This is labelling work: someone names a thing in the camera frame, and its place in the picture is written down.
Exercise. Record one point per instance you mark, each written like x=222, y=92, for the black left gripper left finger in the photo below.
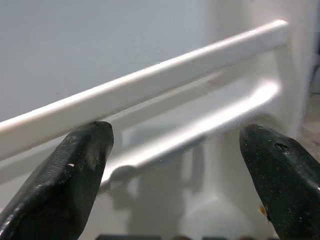
x=60, y=180

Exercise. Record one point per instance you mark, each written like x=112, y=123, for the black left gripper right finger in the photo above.
x=282, y=180

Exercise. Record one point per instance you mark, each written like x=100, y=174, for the white fridge door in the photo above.
x=225, y=105

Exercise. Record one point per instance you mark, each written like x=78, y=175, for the white fridge door shelf rail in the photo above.
x=140, y=87

